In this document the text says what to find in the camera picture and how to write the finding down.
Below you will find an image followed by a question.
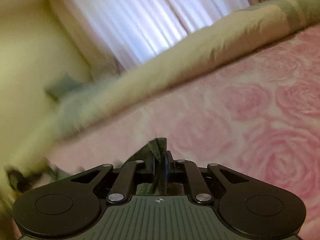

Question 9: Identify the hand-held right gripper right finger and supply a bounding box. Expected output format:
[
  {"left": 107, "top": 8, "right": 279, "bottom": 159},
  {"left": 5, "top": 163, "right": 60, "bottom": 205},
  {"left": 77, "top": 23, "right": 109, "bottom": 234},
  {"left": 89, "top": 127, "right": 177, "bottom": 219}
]
[{"left": 162, "top": 151, "right": 250, "bottom": 204}]

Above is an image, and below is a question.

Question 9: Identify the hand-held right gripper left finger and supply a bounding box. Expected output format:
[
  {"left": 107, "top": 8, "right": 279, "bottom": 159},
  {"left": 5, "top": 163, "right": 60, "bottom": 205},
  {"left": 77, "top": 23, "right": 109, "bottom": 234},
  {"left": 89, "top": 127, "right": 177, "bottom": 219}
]
[{"left": 70, "top": 152, "right": 157, "bottom": 204}]

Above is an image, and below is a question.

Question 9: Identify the pink floral bed sheet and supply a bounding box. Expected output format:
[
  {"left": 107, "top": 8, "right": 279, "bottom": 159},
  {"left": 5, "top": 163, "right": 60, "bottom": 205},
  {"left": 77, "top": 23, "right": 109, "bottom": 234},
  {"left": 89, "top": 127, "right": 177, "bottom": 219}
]
[{"left": 47, "top": 25, "right": 320, "bottom": 230}]

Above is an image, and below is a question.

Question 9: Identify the grey and cream duvet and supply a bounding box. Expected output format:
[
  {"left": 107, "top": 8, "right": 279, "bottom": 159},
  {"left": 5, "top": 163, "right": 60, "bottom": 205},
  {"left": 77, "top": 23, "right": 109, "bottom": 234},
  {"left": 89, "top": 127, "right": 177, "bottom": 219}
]
[{"left": 15, "top": 0, "right": 320, "bottom": 160}]

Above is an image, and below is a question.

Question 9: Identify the grey cushion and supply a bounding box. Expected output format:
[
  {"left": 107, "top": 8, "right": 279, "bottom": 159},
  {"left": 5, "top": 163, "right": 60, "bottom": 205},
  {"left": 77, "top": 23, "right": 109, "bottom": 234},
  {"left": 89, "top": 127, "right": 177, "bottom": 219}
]
[{"left": 44, "top": 71, "right": 83, "bottom": 100}]

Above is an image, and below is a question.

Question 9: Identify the pink curtain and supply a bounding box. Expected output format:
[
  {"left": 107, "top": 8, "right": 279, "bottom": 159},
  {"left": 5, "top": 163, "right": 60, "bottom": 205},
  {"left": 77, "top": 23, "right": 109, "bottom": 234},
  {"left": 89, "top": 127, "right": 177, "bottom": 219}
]
[{"left": 50, "top": 0, "right": 283, "bottom": 73}]

